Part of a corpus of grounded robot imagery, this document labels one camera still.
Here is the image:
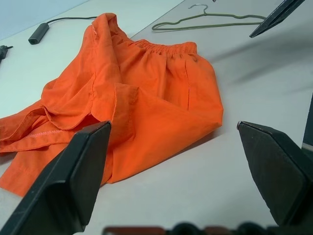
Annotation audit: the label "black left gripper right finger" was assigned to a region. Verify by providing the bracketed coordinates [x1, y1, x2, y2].
[236, 120, 313, 226]

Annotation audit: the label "thin black cable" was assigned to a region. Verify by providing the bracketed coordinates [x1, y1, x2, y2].
[47, 16, 98, 25]

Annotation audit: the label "orange shorts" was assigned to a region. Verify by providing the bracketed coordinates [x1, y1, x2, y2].
[0, 13, 224, 197]

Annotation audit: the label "black power adapter box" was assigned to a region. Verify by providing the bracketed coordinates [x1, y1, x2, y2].
[28, 22, 51, 46]

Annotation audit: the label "green wire clothes hanger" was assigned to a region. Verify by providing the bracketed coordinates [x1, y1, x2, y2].
[151, 3, 267, 31]

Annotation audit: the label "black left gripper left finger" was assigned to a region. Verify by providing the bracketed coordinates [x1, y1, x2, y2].
[0, 120, 112, 235]

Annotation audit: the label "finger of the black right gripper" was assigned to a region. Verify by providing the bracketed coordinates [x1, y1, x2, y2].
[249, 0, 307, 39]

